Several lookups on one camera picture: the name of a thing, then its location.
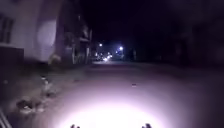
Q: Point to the grey asphalt road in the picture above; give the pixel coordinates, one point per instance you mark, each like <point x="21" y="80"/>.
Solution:
<point x="133" y="93"/>

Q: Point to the robot's own part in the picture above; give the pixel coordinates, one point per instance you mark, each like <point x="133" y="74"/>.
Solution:
<point x="146" y="126"/>
<point x="74" y="126"/>

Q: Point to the dark row of trees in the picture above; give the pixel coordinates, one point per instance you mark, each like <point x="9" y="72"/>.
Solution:
<point x="180" y="40"/>

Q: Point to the pale building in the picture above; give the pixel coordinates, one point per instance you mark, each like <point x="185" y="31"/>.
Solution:
<point x="36" y="30"/>

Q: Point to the dirt roadside strip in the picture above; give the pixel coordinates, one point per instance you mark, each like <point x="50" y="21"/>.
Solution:
<point x="30" y="86"/>

